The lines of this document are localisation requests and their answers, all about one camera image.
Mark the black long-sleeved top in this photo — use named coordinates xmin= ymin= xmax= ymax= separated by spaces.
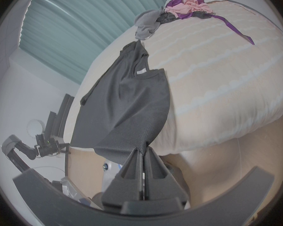
xmin=69 ymin=40 xmax=171 ymax=163

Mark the bed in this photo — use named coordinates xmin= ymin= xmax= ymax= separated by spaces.
xmin=64 ymin=0 xmax=283 ymax=209

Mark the blue-green curtain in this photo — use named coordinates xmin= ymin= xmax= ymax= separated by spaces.
xmin=19 ymin=0 xmax=114 ymax=85
xmin=35 ymin=0 xmax=170 ymax=42

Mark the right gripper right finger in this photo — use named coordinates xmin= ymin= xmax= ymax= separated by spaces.
xmin=144 ymin=147 xmax=188 ymax=208

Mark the pile of clothes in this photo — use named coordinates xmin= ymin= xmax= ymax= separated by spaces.
xmin=156 ymin=0 xmax=255 ymax=45

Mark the grey knitted garment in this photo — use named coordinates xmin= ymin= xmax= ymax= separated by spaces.
xmin=134 ymin=7 xmax=165 ymax=40

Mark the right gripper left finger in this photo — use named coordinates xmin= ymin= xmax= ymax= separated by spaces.
xmin=101 ymin=149 xmax=142 ymax=209

